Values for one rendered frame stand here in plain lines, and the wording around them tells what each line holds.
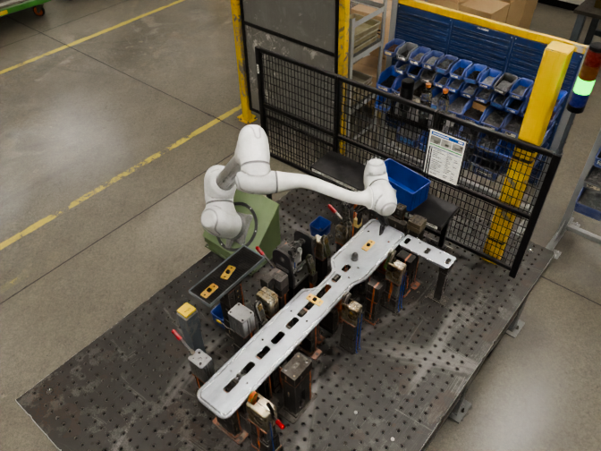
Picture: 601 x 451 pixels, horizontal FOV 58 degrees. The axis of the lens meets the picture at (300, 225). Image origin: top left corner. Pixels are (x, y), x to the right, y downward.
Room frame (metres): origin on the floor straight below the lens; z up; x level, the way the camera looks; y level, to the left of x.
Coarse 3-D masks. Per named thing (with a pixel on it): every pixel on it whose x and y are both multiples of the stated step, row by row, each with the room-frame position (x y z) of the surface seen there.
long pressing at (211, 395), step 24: (360, 240) 2.05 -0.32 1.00; (384, 240) 2.05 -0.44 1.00; (336, 264) 1.88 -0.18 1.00; (360, 264) 1.88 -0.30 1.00; (312, 288) 1.72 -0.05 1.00; (336, 288) 1.72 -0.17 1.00; (288, 312) 1.58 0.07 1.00; (312, 312) 1.58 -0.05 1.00; (264, 336) 1.45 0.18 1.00; (288, 336) 1.45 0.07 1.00; (240, 360) 1.33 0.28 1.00; (264, 360) 1.33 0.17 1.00; (216, 384) 1.21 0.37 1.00; (240, 384) 1.21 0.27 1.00; (216, 408) 1.10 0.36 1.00
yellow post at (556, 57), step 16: (560, 48) 2.17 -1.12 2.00; (544, 64) 2.17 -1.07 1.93; (560, 64) 2.13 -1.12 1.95; (544, 80) 2.16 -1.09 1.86; (560, 80) 2.14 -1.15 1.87; (544, 96) 2.15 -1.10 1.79; (528, 112) 2.18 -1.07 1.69; (544, 112) 2.14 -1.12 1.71; (528, 128) 2.16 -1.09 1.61; (544, 128) 2.15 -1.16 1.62; (528, 160) 2.13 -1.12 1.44; (528, 176) 2.15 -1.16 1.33; (496, 208) 2.18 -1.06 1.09; (512, 224) 2.17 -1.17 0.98; (496, 240) 2.15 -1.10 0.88; (496, 256) 2.13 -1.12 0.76
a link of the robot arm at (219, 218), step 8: (208, 208) 2.19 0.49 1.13; (216, 208) 2.19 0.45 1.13; (224, 208) 2.21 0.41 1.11; (232, 208) 2.24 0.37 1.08; (208, 216) 2.15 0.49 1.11; (216, 216) 2.14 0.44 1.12; (224, 216) 2.16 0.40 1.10; (232, 216) 2.21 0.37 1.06; (208, 224) 2.12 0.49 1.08; (216, 224) 2.12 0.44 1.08; (224, 224) 2.13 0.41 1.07; (232, 224) 2.17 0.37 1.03; (240, 224) 2.22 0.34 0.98; (208, 232) 2.13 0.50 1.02; (216, 232) 2.11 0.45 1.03; (224, 232) 2.13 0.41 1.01; (232, 232) 2.16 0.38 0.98
